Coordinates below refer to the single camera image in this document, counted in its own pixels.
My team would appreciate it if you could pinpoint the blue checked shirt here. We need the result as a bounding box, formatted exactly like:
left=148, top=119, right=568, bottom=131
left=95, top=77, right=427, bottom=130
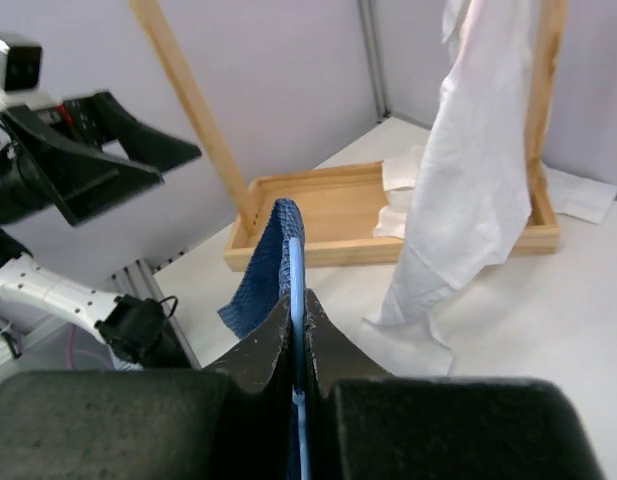
left=216, top=197, right=309, bottom=480

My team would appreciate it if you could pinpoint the aluminium frame post left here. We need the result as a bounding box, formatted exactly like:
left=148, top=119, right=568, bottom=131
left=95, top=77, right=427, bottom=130
left=357, top=0, right=390, bottom=121

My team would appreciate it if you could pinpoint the blue wire hanger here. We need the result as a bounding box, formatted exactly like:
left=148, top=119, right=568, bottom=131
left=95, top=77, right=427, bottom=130
left=289, top=237, right=311, bottom=480

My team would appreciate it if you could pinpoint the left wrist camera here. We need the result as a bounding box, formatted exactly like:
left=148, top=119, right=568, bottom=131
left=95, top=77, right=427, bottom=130
left=0, top=32, right=57, bottom=110

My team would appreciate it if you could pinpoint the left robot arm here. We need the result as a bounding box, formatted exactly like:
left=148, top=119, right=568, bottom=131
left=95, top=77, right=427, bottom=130
left=0, top=88, right=201, bottom=369

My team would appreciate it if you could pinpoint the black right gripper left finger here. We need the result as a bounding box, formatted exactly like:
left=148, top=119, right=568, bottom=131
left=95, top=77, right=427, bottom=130
left=0, top=297, right=293, bottom=479

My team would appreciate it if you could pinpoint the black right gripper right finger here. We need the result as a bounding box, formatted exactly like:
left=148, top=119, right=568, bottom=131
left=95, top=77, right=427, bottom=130
left=305, top=291, right=603, bottom=479

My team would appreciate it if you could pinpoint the wooden clothes rack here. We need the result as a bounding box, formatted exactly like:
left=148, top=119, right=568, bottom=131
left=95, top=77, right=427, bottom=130
left=130, top=1, right=568, bottom=272

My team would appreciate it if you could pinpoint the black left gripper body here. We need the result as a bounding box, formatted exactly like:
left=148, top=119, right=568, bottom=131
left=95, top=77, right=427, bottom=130
left=0, top=97, right=118, bottom=227

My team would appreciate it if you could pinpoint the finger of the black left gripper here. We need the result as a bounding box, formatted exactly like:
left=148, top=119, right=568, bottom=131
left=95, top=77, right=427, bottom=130
left=0, top=107, right=163, bottom=226
left=90, top=91, right=202, bottom=172

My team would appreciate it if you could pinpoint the white shirt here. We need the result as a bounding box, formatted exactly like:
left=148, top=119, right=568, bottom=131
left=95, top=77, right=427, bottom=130
left=362, top=0, right=617, bottom=376

